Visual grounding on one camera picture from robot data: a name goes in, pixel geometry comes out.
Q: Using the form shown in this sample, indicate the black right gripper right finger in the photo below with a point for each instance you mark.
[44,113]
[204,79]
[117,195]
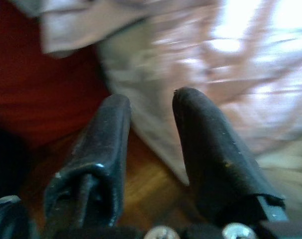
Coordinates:
[210,154]

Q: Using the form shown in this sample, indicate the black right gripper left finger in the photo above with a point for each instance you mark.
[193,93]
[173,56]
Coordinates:
[98,139]

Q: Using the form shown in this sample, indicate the pink cartoon bear blanket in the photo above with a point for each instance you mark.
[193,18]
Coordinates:
[240,74]

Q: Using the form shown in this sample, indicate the red cushion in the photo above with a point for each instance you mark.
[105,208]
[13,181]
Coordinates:
[29,74]

